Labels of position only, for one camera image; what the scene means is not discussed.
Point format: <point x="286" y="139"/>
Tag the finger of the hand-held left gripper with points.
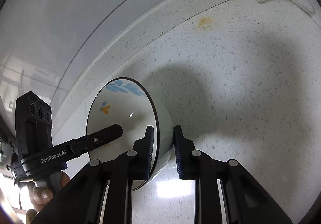
<point x="100" y="137"/>

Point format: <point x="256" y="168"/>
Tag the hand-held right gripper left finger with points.
<point x="150" y="153"/>

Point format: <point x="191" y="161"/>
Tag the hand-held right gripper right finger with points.
<point x="178" y="153"/>

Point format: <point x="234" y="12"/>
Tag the person's left hand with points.
<point x="44" y="196"/>

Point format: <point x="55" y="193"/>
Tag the white bowl blue leaf print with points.
<point x="120" y="113"/>

